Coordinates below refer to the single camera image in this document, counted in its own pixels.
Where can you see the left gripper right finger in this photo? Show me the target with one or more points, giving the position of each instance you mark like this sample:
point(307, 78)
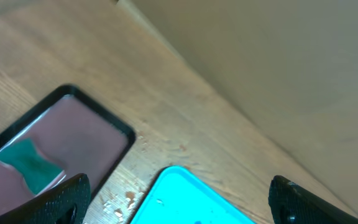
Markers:
point(292, 204)

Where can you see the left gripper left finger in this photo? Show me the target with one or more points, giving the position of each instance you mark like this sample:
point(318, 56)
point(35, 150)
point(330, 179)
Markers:
point(67, 203)

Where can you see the green and pink sponge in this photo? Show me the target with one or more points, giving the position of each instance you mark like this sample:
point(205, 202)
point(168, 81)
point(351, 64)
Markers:
point(39, 174)

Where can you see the black tray with red liquid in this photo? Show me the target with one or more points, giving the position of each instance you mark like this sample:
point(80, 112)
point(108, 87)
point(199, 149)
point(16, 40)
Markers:
point(74, 132)

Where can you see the teal plastic serving tray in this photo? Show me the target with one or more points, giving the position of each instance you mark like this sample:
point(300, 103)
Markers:
point(178, 196)

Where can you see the brown cardboard backdrop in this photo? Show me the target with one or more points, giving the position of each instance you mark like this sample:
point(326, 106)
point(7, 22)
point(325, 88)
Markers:
point(290, 66)

